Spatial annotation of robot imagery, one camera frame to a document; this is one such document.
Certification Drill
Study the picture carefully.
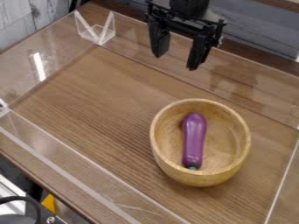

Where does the clear acrylic tray wall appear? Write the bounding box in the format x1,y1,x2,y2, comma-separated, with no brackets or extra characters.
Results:
0,4,299,224

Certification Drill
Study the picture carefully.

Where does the clear acrylic corner bracket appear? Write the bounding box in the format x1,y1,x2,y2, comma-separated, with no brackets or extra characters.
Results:
73,11,116,46

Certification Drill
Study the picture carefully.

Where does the yellow object under table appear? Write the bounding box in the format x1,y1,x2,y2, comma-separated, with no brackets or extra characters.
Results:
41,194,56,214

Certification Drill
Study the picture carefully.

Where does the purple toy eggplant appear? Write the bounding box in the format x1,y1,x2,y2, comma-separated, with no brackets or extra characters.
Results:
181,113,206,171

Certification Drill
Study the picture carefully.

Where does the black cable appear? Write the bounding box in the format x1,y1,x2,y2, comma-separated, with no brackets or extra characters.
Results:
0,195,42,224

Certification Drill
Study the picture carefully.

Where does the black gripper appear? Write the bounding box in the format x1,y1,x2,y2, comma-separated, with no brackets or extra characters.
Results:
145,0,226,71

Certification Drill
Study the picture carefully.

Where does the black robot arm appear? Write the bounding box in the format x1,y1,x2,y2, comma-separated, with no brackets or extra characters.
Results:
144,0,226,71

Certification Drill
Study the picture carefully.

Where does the brown wooden bowl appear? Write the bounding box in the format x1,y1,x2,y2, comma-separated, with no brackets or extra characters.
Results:
149,98,251,187

